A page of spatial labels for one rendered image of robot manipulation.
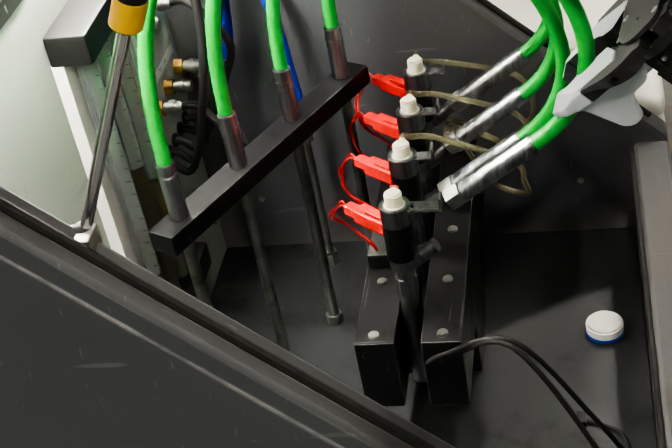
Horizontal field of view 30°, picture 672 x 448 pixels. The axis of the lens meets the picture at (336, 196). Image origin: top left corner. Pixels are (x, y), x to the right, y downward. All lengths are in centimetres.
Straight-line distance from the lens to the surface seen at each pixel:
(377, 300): 120
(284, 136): 124
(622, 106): 102
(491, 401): 130
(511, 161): 107
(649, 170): 139
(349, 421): 81
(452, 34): 138
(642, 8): 98
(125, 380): 81
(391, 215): 111
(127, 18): 68
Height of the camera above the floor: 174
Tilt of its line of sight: 34 degrees down
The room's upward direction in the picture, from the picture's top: 11 degrees counter-clockwise
